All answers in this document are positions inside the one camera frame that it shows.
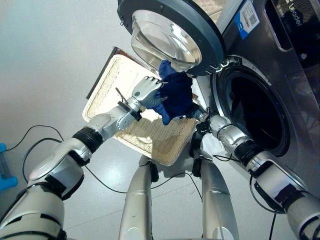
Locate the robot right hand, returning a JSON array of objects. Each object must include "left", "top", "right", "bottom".
[{"left": 177, "top": 104, "right": 209, "bottom": 121}]

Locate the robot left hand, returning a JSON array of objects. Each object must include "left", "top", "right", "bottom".
[{"left": 131, "top": 75, "right": 168, "bottom": 109}]

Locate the dark blue garment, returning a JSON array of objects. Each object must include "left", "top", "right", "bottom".
[{"left": 145, "top": 59, "right": 194, "bottom": 126}]

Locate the round grey washing machine door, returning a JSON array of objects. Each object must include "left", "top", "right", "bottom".
[{"left": 116, "top": 0, "right": 227, "bottom": 77}]

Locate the silver front-load washing machine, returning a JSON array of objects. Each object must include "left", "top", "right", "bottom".
[{"left": 197, "top": 0, "right": 320, "bottom": 199}]

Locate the black washing machine control panel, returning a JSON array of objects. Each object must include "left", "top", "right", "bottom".
[{"left": 264, "top": 0, "right": 320, "bottom": 70}]

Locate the cream woven wicker basket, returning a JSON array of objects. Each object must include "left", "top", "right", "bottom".
[{"left": 82, "top": 54, "right": 199, "bottom": 167}]

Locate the silver robot right leg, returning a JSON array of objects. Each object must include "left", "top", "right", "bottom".
[{"left": 189, "top": 129, "right": 240, "bottom": 240}]

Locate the silver robot leg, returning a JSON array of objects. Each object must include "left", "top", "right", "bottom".
[
  {"left": 189, "top": 129, "right": 240, "bottom": 240},
  {"left": 118, "top": 155, "right": 160, "bottom": 240}
]

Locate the beige woven mat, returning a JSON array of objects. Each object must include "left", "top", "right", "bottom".
[{"left": 206, "top": 1, "right": 224, "bottom": 24}]

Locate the blue white energy label sticker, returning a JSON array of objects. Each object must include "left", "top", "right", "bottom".
[{"left": 234, "top": 0, "right": 261, "bottom": 41}]

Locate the silver robot left leg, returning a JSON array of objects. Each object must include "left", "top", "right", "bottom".
[{"left": 118, "top": 155, "right": 160, "bottom": 240}]

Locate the blue plastic object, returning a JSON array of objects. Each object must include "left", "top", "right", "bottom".
[{"left": 0, "top": 142, "right": 19, "bottom": 192}]

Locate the thin black floor cable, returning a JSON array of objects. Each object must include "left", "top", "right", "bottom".
[{"left": 4, "top": 124, "right": 204, "bottom": 202}]

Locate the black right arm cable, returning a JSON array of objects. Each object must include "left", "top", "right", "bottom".
[{"left": 212, "top": 154, "right": 279, "bottom": 240}]

